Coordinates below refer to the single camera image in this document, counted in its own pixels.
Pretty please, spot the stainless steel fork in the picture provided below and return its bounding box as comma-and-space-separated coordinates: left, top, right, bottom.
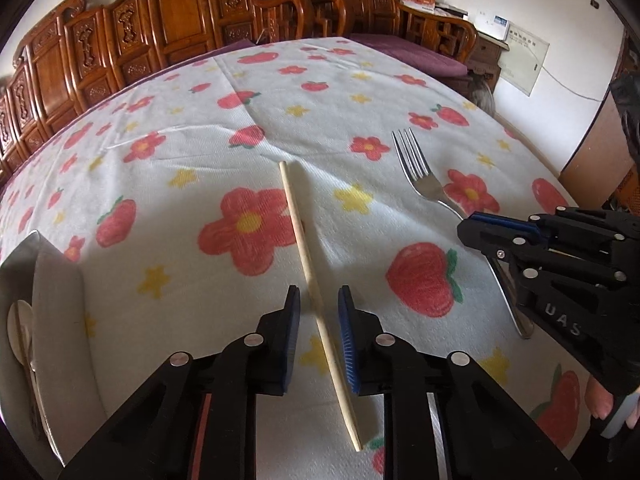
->
392, 129, 535, 339

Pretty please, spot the light bamboo chopstick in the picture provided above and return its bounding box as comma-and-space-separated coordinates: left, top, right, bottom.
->
278, 160, 363, 452

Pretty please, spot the person's right hand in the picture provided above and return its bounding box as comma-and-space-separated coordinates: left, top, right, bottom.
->
585, 375, 614, 419

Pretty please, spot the wooden side table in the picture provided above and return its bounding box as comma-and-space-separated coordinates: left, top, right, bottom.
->
465, 32, 510, 92

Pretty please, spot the carved wooden armchair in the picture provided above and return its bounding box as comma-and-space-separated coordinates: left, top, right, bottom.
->
312, 0, 477, 79

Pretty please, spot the cream plastic spoon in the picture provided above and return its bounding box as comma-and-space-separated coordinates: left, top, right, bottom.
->
6, 299, 34, 367

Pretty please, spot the white device on side table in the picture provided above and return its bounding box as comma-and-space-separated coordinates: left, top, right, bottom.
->
474, 11, 510, 41

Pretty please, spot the metal rectangular tin box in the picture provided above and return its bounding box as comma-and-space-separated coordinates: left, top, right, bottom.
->
1, 231, 106, 479

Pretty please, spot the strawberry flower tablecloth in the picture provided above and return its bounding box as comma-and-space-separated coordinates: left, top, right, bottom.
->
1, 38, 589, 456

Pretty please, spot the carved wooden long sofa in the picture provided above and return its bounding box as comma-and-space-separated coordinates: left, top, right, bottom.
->
0, 0, 352, 187

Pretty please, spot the white wall panel box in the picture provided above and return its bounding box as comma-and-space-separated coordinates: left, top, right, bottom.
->
499, 24, 550, 96

